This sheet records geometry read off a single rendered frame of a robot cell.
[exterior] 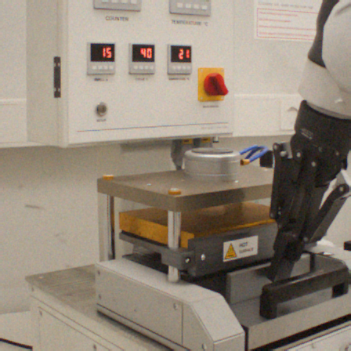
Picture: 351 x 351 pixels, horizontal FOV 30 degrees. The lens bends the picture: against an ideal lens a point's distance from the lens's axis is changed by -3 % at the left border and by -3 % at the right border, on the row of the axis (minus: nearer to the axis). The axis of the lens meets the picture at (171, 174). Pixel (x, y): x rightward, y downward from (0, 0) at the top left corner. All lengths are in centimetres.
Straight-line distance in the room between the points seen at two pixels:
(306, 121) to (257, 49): 90
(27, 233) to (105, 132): 53
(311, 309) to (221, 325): 14
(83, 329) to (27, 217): 53
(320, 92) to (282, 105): 89
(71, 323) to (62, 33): 42
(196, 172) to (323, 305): 25
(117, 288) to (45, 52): 37
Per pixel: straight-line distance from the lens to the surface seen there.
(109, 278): 90
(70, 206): 148
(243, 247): 87
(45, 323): 109
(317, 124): 76
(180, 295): 79
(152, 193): 84
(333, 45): 63
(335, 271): 87
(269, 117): 162
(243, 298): 86
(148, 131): 103
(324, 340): 88
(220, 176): 91
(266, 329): 80
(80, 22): 97
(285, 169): 84
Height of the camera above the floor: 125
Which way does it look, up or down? 8 degrees down
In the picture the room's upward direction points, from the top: straight up
